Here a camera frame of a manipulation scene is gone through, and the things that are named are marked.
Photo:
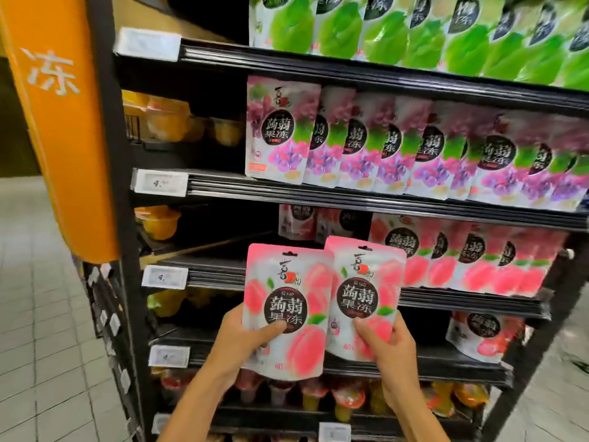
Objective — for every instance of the person's left hand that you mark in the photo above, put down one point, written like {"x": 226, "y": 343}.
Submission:
{"x": 225, "y": 350}

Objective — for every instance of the person's right hand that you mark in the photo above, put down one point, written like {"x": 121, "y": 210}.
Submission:
{"x": 396, "y": 359}

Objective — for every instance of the row of purple-white bags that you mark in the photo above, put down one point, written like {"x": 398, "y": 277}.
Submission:
{"x": 368, "y": 142}

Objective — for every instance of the dark grey metal shelf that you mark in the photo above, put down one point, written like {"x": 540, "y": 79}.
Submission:
{"x": 368, "y": 76}

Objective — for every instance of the row of green-white bags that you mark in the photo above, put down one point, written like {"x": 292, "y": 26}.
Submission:
{"x": 414, "y": 32}

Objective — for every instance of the row of small pink-lid cups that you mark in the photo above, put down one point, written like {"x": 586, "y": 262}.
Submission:
{"x": 313, "y": 393}

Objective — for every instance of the red-white jelly bag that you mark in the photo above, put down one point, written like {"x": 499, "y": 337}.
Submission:
{"x": 483, "y": 336}

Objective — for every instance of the red price tag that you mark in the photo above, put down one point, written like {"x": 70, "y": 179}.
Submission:
{"x": 335, "y": 432}
{"x": 161, "y": 423}

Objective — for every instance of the strip of small white tags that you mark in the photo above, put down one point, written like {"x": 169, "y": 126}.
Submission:
{"x": 110, "y": 336}

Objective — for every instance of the row of yellow tubs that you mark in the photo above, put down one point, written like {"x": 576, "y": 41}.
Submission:
{"x": 166, "y": 119}

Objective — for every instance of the orange aisle sign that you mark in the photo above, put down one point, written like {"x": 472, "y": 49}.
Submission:
{"x": 55, "y": 133}

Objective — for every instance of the brown cardboard sheet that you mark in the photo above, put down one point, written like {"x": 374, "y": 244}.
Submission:
{"x": 156, "y": 13}

